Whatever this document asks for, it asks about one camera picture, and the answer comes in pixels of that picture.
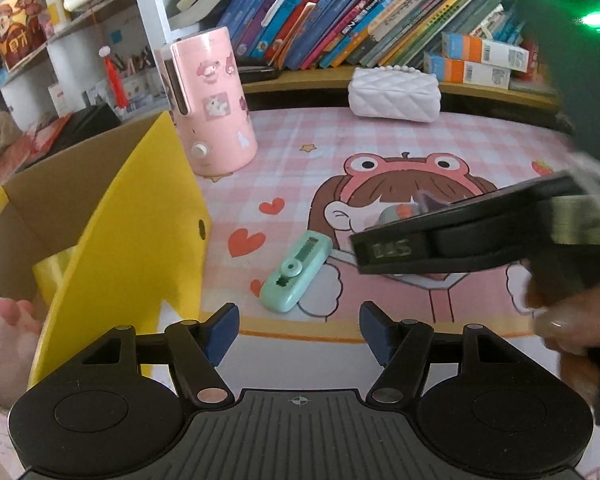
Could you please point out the person's right hand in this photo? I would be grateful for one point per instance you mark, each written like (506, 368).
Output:
(575, 340)

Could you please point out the red tassel ornament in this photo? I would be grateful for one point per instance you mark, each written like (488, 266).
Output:
(116, 77)

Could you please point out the row of colourful books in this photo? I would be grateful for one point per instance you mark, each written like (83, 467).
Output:
(360, 15)

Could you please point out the mint green correction tape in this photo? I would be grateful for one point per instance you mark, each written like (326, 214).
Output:
(300, 260)

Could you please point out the white quilted purse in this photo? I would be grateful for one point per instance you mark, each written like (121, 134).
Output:
(395, 95)

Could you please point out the black flat case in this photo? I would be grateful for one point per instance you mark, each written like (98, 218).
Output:
(257, 71)

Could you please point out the orange and blue carton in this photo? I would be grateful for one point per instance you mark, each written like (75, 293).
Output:
(467, 72)
(485, 50)

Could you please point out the wooden bookshelf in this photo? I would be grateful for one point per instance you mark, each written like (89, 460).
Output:
(320, 87)

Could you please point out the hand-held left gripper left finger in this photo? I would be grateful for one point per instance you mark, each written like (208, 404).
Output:
(222, 332)

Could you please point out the yellow-rimmed cardboard box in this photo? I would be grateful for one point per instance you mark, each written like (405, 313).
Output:
(140, 220)

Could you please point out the red patterned paper sheet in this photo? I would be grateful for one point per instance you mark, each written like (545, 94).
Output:
(47, 137)

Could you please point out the pink cartoon sticker humidifier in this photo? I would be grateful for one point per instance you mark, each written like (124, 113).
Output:
(215, 130)

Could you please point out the white red-striped card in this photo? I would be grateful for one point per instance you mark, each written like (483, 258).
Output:
(62, 102)

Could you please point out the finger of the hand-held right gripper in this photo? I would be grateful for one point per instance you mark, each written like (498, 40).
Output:
(480, 230)
(432, 199)

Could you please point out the white yellow-label cup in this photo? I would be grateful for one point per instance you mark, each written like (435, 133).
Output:
(57, 7)

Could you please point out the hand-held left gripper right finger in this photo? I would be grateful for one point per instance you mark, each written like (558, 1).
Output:
(377, 332)

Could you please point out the pink cartoon table mat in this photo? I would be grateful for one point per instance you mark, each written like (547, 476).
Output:
(430, 140)

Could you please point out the white shelf frame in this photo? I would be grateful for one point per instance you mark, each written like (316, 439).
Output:
(145, 0)

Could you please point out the cartoon figure decoration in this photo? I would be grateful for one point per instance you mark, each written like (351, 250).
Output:
(17, 30)

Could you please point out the pink plush chick toy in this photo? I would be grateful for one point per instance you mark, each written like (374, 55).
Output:
(5, 350)

